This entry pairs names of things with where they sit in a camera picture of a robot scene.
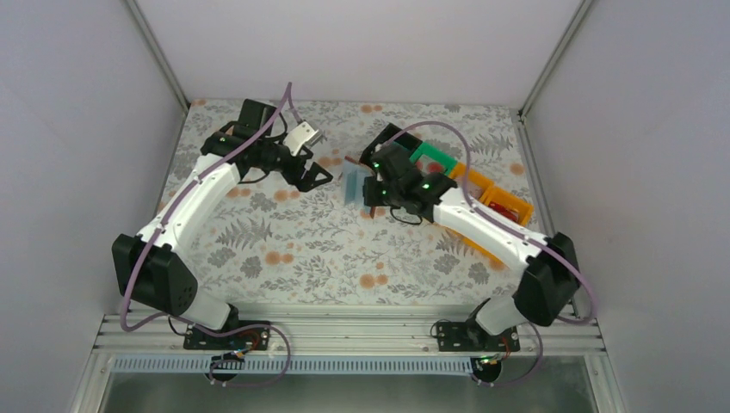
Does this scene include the brown leather card holder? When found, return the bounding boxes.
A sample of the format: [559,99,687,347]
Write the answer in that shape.
[340,156,376,219]

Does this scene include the red item in orange bin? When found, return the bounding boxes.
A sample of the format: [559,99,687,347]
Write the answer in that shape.
[488,201,519,223]

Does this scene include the aluminium rail frame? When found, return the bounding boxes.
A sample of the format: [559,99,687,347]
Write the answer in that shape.
[93,305,606,376]

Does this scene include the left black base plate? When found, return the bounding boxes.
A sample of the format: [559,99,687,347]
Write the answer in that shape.
[183,320,271,352]

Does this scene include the orange storage bin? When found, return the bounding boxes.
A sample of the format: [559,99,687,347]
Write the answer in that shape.
[449,163,534,270]

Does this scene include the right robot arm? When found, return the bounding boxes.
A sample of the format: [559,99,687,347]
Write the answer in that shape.
[362,144,579,350]

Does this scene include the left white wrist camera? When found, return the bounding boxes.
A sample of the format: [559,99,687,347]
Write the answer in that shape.
[282,120,322,156]

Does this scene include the red white item in bin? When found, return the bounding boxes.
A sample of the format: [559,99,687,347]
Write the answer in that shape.
[425,162,446,174]

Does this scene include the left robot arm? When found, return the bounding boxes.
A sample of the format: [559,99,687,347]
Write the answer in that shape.
[112,100,333,348]

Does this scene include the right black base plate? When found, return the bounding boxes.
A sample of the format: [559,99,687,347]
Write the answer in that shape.
[430,319,521,353]

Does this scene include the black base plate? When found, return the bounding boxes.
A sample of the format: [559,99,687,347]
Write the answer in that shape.
[183,320,271,352]
[430,319,521,353]

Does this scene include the black storage bin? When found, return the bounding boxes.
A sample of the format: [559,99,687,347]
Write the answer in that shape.
[359,123,423,166]

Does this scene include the floral table mat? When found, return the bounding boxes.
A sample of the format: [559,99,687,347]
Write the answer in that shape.
[185,102,532,305]

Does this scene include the green storage bin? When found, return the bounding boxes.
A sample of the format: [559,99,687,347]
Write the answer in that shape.
[409,142,458,176]

